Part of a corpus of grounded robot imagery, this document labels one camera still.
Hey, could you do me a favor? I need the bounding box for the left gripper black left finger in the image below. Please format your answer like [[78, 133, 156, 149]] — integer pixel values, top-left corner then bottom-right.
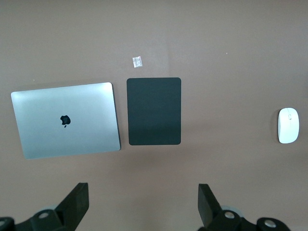
[[0, 182, 90, 231]]

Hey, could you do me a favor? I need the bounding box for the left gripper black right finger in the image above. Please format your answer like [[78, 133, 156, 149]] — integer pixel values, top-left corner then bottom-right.
[[198, 183, 292, 231]]

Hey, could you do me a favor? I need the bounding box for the black mouse pad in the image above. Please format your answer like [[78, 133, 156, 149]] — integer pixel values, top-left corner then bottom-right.
[[126, 77, 182, 146]]

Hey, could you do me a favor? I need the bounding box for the white computer mouse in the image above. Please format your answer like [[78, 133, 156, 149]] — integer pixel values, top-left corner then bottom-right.
[[278, 107, 300, 144]]

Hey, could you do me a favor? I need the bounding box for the silver closed laptop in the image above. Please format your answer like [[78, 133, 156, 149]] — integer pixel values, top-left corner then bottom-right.
[[10, 82, 121, 160]]

